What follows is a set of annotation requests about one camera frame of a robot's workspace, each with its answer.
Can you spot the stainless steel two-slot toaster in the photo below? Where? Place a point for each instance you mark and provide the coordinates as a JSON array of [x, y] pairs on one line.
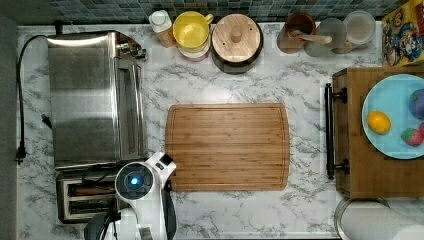
[[80, 209]]

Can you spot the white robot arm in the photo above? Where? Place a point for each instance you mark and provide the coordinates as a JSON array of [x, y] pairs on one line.
[[150, 214]]

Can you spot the stainless steel toaster oven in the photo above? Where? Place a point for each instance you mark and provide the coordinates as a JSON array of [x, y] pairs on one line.
[[96, 99]]

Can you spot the toast slice in toaster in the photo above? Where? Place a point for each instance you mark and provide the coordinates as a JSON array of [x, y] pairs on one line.
[[90, 191]]

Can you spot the bamboo cutting board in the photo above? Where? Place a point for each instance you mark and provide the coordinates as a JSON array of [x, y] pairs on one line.
[[226, 147]]

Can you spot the black pot with wooden lid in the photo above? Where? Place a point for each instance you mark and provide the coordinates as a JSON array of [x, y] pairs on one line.
[[237, 41]]

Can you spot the yellow mug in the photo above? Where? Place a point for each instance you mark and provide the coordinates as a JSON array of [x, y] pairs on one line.
[[191, 30]]

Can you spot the brown wooden utensil cup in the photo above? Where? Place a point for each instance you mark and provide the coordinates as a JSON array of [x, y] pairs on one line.
[[299, 23]]

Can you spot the white capped bottle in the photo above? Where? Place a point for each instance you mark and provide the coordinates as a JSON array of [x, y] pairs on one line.
[[163, 27]]

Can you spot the wooden spoon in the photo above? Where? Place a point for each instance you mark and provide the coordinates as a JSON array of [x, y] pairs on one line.
[[321, 39]]

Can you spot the grey lidded canister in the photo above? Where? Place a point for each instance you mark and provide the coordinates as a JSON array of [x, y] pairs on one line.
[[330, 27]]

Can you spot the yellow lemon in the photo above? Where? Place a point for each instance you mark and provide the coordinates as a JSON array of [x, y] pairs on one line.
[[378, 122]]

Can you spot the wooden drawer box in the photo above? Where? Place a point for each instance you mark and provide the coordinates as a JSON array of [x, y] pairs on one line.
[[364, 172]]

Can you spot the clear glass jar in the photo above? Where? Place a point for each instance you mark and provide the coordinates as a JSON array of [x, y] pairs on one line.
[[360, 27]]

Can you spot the light blue plate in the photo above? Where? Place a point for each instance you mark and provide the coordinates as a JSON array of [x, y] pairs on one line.
[[391, 96]]

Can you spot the red strawberry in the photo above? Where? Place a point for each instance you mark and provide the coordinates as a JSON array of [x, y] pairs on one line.
[[412, 137]]

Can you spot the purple plum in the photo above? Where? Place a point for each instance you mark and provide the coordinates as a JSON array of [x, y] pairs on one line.
[[416, 103]]

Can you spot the colourful cereal box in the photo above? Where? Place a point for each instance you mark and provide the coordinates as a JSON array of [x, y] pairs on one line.
[[403, 34]]

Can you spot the black drawer handle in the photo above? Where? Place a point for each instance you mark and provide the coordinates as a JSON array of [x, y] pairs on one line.
[[330, 130]]

